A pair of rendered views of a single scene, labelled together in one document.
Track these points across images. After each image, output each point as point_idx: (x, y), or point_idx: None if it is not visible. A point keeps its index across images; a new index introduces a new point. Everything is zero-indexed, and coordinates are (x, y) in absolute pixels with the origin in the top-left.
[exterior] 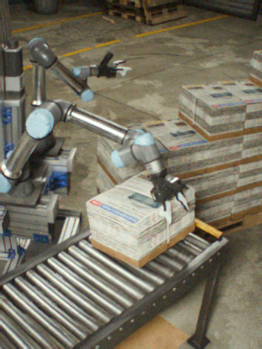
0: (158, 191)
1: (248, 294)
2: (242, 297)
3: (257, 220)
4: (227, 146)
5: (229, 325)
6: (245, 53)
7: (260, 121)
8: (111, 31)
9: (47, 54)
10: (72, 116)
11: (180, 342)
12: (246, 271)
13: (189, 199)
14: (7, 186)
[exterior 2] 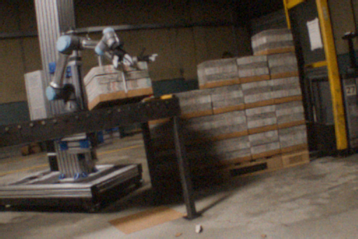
0: (112, 53)
1: (254, 194)
2: (248, 196)
3: (282, 163)
4: (226, 91)
5: (226, 208)
6: None
7: (253, 71)
8: None
9: None
10: (85, 42)
11: (177, 217)
12: (259, 186)
13: (142, 68)
14: (52, 92)
